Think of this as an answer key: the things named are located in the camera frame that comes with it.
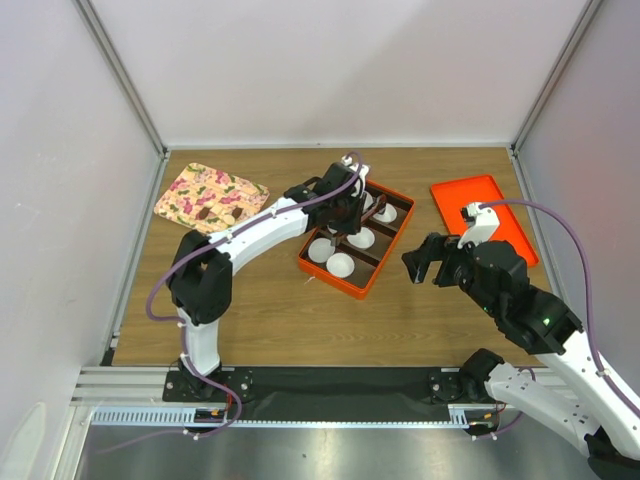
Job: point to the steel serving tongs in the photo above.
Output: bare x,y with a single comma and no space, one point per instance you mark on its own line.
360,218

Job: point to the floral pattern tray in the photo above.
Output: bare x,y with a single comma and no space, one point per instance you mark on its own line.
199,186

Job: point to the grey slotted cable duct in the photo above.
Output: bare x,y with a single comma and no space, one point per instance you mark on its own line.
213,416

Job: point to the white paper cup one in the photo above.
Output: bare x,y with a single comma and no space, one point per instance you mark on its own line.
340,265

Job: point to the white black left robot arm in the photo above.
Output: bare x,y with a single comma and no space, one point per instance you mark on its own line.
204,267

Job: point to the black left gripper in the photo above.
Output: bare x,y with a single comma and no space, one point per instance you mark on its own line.
354,223

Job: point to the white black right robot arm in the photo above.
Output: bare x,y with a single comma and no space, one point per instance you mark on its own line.
495,277

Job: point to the white paper cup five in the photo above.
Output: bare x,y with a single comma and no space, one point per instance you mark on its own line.
387,215

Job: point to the orange chocolate box base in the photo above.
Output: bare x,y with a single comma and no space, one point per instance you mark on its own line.
368,263

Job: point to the white paper cup two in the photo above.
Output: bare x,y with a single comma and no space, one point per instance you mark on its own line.
320,250

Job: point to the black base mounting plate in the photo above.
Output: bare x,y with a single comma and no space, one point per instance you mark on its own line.
353,387

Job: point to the white paper cup six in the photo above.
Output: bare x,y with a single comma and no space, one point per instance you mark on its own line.
368,201

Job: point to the white paper cup three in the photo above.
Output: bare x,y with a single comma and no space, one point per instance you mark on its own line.
363,240

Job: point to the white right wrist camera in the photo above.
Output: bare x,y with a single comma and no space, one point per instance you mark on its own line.
481,221

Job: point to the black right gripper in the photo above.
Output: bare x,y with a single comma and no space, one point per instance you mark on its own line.
442,247

